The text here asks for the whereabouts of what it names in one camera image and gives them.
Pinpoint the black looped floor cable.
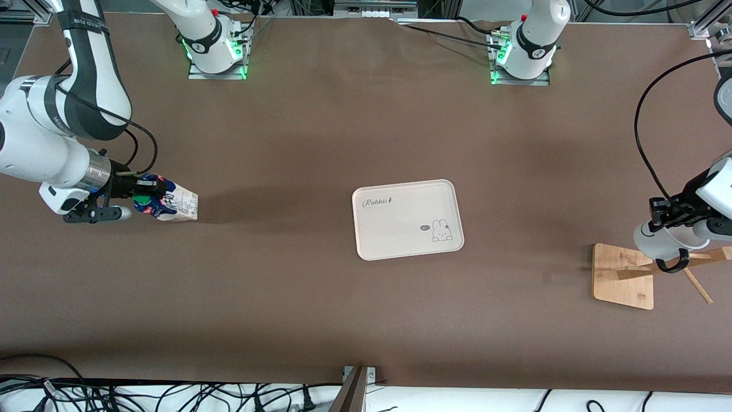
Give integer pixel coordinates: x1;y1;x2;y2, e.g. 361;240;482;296
0;353;87;395

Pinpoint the wooden cup rack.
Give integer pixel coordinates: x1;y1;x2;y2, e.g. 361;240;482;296
591;243;732;311

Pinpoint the blue and white milk carton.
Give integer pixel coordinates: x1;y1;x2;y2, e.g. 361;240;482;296
133;173;200;223

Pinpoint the aluminium frame corner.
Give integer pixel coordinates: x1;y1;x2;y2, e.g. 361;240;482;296
688;0;732;42
0;0;53;26

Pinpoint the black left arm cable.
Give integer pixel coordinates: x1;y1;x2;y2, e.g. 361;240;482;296
633;48;732;202

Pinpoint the black cable on table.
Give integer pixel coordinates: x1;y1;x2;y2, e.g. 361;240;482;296
397;16;504;52

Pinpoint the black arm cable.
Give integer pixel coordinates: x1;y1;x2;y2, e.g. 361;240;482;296
633;48;732;202
54;57;159;173

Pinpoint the grey power strip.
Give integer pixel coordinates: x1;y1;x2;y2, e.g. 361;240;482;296
333;0;419;18

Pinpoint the cream tray with rabbit print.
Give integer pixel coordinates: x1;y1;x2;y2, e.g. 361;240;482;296
351;179;464;262

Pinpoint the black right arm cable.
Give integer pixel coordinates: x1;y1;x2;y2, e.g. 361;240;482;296
54;57;159;173

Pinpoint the aluminium profile post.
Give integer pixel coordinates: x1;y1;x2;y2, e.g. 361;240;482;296
329;366;378;412

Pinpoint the white mug with black handle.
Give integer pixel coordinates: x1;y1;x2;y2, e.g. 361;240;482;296
632;219;696;275

